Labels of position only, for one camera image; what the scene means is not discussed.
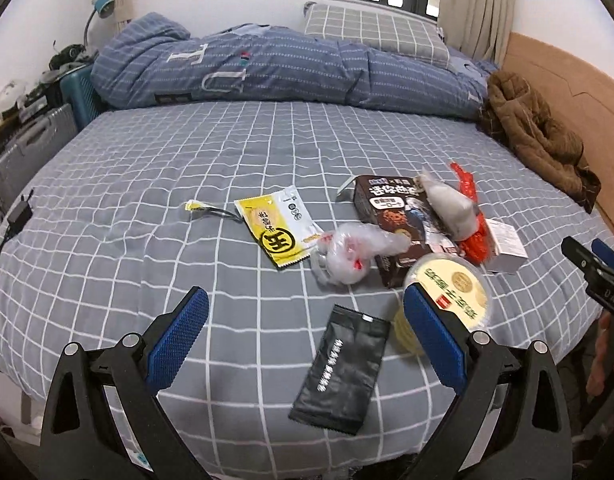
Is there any small white box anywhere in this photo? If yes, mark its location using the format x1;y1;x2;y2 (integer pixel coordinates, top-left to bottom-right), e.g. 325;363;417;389
482;218;529;275

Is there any blue checked quilt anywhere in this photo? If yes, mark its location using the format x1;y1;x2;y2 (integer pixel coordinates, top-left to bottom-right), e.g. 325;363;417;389
90;12;490;121

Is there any grey checked bed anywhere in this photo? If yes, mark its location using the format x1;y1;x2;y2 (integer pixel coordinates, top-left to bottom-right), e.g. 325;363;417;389
0;95;614;480

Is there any black foil packet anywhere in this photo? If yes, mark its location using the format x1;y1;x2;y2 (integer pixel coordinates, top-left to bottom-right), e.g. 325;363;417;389
288;304;392;436

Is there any clear plastic bag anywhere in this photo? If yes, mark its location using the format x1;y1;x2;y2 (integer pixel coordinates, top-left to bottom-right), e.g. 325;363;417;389
309;222;413;288

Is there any white drawstring pouch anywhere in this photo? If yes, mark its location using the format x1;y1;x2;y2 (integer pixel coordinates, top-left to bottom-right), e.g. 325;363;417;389
418;165;480;241

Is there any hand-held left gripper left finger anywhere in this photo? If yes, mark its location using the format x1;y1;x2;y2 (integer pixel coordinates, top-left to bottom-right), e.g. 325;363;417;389
39;286;210;480

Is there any teal suitcase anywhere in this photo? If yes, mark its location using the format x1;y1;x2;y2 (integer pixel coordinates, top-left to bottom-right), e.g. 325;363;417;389
62;66;105;128

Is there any person's right hand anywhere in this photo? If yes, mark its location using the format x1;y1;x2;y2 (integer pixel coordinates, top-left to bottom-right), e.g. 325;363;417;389
586;310;614;397

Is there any black power adapter with cable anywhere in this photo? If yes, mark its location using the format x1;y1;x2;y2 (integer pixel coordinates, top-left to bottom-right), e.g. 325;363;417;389
0;187;35;286

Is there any yellow snack packet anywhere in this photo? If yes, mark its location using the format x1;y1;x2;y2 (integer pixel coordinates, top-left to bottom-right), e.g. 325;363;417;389
234;186;324;271

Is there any blue desk lamp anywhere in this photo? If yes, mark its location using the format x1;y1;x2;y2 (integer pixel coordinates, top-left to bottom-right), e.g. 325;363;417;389
83;0;116;51

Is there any round container with yellow lid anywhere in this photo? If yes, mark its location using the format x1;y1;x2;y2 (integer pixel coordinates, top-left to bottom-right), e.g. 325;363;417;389
391;252;493;358

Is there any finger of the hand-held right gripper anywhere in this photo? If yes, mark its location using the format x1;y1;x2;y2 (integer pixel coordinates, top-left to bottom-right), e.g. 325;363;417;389
590;238;614;276
561;236;604;283

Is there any wide beige curtain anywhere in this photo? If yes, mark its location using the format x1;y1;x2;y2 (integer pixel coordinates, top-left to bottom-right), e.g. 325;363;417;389
439;0;517;63

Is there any wooden headboard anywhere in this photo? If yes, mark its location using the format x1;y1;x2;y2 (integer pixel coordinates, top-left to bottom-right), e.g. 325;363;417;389
502;31;614;241

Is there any grey checked pillow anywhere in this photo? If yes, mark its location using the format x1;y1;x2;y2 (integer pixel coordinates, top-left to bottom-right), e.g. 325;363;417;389
303;2;450;68

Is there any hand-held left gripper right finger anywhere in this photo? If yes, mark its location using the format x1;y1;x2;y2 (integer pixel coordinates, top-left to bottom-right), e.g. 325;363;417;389
403;281;573;480

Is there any grey suitcase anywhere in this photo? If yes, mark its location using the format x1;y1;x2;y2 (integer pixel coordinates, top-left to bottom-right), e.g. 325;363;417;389
0;104;78;218

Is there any brown jacket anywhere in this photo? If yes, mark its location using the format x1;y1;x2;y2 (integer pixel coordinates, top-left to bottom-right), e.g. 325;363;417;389
480;71;602;213

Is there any white rounded object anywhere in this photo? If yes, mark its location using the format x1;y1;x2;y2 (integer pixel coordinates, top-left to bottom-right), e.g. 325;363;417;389
0;80;28;116

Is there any brown chocolate milk carton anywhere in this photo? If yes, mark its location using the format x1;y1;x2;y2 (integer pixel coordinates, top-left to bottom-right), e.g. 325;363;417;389
337;175;460;289

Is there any small yellow wrapper with straw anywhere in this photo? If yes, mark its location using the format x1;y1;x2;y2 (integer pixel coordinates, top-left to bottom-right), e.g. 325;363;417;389
184;200;243;222

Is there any red plastic bag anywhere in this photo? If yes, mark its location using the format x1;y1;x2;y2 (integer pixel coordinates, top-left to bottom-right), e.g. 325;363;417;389
449;161;490;266

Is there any black tangled clutter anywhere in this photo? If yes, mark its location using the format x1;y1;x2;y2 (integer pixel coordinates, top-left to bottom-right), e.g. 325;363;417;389
49;44;96;72

